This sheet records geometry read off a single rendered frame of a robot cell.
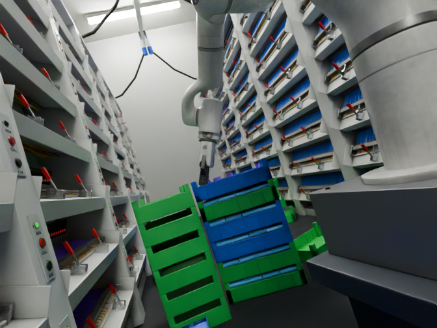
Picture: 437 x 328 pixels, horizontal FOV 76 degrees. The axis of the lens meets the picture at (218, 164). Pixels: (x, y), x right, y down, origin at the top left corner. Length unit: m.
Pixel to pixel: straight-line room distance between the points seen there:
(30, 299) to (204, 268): 0.57
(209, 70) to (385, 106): 0.67
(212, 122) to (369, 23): 0.72
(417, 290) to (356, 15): 0.36
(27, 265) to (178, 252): 0.52
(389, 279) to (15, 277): 0.56
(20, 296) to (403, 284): 0.56
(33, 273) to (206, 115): 0.74
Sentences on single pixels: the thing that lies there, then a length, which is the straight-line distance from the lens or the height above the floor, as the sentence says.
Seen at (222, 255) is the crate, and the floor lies 0.18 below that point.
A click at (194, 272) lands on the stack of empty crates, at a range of 1.01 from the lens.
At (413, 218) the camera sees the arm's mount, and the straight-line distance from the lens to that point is 0.40.
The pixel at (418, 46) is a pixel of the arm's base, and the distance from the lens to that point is 0.46.
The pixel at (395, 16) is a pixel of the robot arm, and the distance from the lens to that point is 0.46.
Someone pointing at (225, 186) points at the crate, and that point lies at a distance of 1.05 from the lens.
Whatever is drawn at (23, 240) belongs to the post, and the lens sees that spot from 0.58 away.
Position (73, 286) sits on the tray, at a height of 0.34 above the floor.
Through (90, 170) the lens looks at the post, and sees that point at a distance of 1.27.
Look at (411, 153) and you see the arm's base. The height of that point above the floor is 0.42.
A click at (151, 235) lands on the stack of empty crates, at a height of 0.35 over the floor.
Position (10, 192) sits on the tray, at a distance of 0.58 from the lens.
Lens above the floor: 0.47
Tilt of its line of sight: 2 degrees up
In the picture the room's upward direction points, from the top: 18 degrees counter-clockwise
